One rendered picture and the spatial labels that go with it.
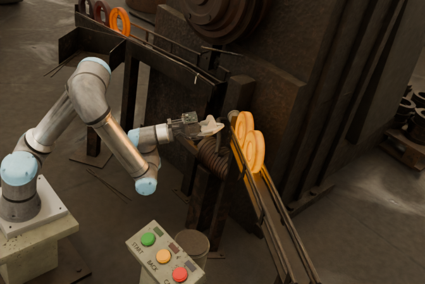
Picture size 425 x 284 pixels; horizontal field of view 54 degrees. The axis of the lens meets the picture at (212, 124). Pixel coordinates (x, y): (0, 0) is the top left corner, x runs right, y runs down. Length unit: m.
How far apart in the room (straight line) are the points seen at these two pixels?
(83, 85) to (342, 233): 1.64
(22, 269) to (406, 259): 1.87
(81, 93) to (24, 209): 0.53
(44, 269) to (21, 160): 0.53
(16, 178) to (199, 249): 0.67
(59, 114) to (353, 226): 1.70
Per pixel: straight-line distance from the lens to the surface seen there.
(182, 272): 1.21
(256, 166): 1.45
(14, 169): 1.59
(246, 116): 1.58
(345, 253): 2.35
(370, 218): 2.64
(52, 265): 1.94
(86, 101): 1.35
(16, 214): 1.70
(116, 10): 2.49
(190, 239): 1.41
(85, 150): 2.55
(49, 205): 1.77
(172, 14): 2.20
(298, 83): 1.74
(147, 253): 1.27
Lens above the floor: 1.57
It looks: 32 degrees down
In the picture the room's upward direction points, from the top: 13 degrees clockwise
